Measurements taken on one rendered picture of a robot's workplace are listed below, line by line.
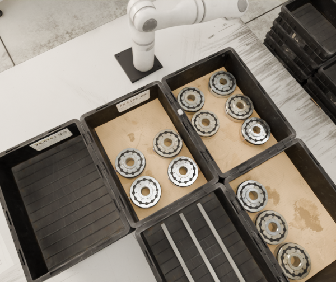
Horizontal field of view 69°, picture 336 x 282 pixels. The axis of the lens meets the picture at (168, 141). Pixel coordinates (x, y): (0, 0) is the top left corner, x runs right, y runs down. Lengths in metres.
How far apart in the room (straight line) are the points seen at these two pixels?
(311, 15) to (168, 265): 1.64
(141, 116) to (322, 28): 1.32
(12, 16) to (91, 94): 1.62
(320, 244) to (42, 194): 0.92
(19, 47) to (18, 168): 1.56
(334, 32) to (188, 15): 1.12
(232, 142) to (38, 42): 1.87
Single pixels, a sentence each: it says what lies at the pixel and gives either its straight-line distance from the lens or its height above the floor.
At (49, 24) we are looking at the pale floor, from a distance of 2.48.
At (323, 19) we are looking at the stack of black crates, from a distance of 1.94.
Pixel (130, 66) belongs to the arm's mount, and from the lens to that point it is 1.18.
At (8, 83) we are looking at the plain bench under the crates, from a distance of 1.32.
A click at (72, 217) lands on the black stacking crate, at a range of 0.89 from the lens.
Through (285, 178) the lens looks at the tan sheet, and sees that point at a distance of 0.96.
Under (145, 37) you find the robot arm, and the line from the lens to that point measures 1.01.
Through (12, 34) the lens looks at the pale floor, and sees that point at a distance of 2.53.
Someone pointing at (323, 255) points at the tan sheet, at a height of 0.83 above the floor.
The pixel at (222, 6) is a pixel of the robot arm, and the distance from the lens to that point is 1.10.
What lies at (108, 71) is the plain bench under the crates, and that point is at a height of 0.70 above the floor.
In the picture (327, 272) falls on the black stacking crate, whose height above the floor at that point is 0.86.
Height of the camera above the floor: 1.67
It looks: 72 degrees down
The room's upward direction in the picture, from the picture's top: 4 degrees clockwise
